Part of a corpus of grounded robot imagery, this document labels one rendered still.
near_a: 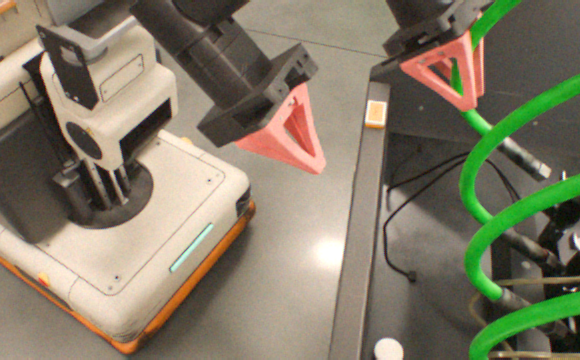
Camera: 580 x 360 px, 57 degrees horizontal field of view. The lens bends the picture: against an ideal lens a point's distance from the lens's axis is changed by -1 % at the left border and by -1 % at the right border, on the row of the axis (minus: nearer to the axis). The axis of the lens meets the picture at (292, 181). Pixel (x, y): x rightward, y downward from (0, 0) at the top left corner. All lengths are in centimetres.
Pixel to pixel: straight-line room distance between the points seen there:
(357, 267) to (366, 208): 10
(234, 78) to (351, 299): 37
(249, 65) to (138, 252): 119
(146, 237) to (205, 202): 20
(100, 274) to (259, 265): 53
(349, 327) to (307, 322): 104
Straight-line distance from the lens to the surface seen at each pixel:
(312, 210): 193
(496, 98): 99
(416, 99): 98
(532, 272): 73
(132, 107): 117
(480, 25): 52
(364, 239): 74
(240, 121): 43
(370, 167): 82
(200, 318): 174
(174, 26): 41
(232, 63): 42
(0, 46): 136
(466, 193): 54
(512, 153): 62
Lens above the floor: 157
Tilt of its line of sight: 51 degrees down
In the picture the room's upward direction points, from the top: straight up
